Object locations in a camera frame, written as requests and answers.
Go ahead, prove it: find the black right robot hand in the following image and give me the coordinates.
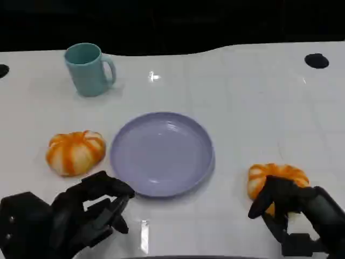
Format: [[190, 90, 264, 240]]
[[247, 175, 345, 256]]

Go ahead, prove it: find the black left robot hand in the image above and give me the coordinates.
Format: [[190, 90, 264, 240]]
[[50, 170, 136, 256]]

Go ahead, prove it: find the orange and white bread roll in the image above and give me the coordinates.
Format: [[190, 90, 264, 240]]
[[45, 130, 107, 178], [247, 162, 310, 216]]

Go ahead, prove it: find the lilac plate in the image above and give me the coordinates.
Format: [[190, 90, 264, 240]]
[[109, 111, 216, 199]]

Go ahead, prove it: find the pale green mug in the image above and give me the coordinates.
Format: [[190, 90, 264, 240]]
[[64, 43, 117, 98]]

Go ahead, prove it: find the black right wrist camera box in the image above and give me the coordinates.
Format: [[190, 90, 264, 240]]
[[280, 233, 328, 257]]

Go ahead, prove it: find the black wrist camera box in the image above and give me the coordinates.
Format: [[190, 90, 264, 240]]
[[280, 233, 328, 257], [0, 192, 54, 259]]

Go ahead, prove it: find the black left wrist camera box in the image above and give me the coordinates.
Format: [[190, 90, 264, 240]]
[[0, 192, 54, 259]]

